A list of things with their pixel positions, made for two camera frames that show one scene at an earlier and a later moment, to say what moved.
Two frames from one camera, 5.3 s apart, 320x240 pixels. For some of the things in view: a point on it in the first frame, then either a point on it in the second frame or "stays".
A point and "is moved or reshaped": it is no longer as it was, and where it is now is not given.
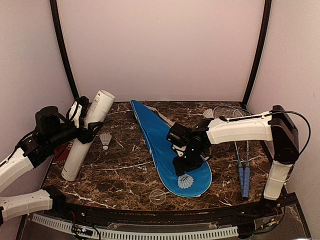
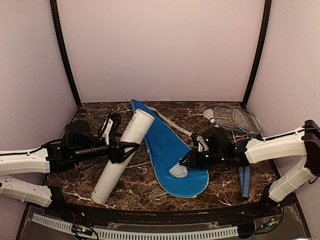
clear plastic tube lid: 157,196 stays
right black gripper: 181,167 -> 193,160
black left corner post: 61,36 stays
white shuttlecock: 185,181 is moved or reshaped
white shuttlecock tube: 97,114 -> 139,123
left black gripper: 81,122 -> 115,156
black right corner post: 268,5 stays
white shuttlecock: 208,113 stays
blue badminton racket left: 228,112 stays
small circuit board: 82,230 stays
